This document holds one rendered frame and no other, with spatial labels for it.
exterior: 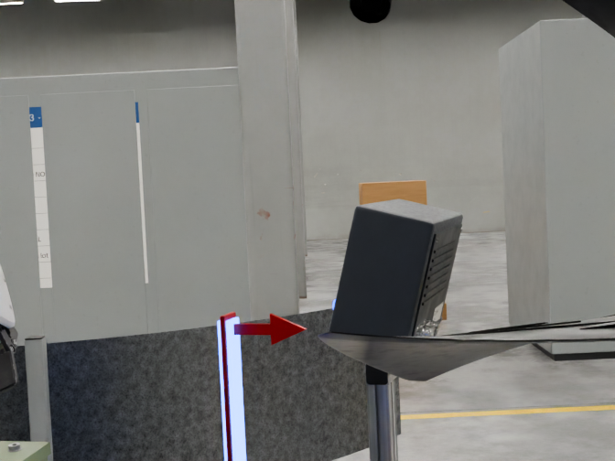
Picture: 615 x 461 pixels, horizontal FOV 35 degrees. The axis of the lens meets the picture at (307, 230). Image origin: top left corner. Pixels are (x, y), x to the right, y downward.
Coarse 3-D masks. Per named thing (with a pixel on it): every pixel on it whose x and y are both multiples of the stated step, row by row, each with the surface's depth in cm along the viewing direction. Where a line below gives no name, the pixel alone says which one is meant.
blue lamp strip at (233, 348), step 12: (228, 324) 75; (228, 336) 75; (228, 348) 75; (240, 348) 77; (228, 360) 75; (240, 360) 77; (240, 372) 77; (240, 384) 77; (240, 396) 77; (240, 408) 77; (240, 420) 77; (240, 432) 77; (240, 444) 77; (240, 456) 76
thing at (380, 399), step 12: (372, 396) 127; (384, 396) 126; (372, 408) 127; (384, 408) 126; (372, 420) 127; (384, 420) 127; (372, 432) 127; (384, 432) 127; (372, 444) 127; (384, 444) 127; (372, 456) 127; (384, 456) 127; (396, 456) 129
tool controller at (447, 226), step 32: (352, 224) 132; (384, 224) 131; (416, 224) 129; (448, 224) 141; (352, 256) 132; (384, 256) 131; (416, 256) 130; (448, 256) 146; (352, 288) 132; (384, 288) 131; (416, 288) 130; (352, 320) 133; (384, 320) 131; (416, 320) 132
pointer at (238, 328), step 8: (272, 320) 75; (280, 320) 75; (240, 328) 76; (248, 328) 76; (256, 328) 75; (264, 328) 75; (272, 328) 75; (280, 328) 75; (288, 328) 75; (296, 328) 74; (304, 328) 74; (272, 336) 75; (280, 336) 75; (288, 336) 75; (272, 344) 75
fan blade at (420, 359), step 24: (336, 336) 64; (360, 336) 64; (384, 336) 64; (432, 336) 70; (456, 336) 65; (480, 336) 65; (504, 336) 64; (528, 336) 64; (552, 336) 63; (576, 336) 63; (600, 336) 63; (360, 360) 77; (384, 360) 77; (408, 360) 78; (432, 360) 79; (456, 360) 80
